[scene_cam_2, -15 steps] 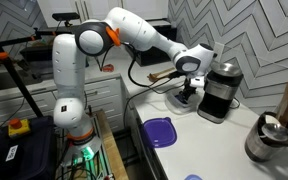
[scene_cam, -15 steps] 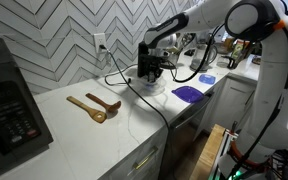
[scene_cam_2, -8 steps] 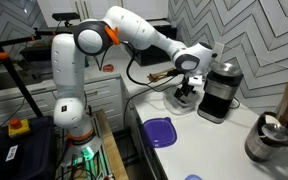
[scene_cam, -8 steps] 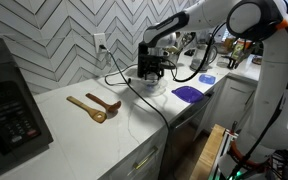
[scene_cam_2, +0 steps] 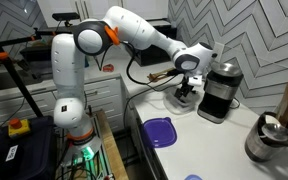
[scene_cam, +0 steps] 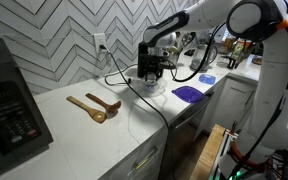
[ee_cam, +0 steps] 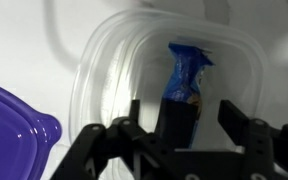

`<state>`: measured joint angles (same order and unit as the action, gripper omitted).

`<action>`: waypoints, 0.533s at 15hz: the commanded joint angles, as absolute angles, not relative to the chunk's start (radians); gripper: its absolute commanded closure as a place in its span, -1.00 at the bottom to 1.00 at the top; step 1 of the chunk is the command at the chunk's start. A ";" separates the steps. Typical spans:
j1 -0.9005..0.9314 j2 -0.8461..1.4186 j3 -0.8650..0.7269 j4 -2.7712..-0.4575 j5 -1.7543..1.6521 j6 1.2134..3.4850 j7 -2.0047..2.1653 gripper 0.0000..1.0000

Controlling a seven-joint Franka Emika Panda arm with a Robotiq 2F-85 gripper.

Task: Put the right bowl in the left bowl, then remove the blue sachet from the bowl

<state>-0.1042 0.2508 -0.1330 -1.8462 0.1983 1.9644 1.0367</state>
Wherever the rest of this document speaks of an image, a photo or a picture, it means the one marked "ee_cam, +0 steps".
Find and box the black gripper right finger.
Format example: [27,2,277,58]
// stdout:
[217,99,288,180]

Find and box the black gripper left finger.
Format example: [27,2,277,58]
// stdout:
[50,99,175,180]

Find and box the clear plastic bowl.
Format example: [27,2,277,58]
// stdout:
[68,8,271,180]
[98,18,262,158]

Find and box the blue snack sachet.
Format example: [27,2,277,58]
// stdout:
[153,41,216,150]

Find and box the purple plastic lid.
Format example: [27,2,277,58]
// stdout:
[0,79,63,180]

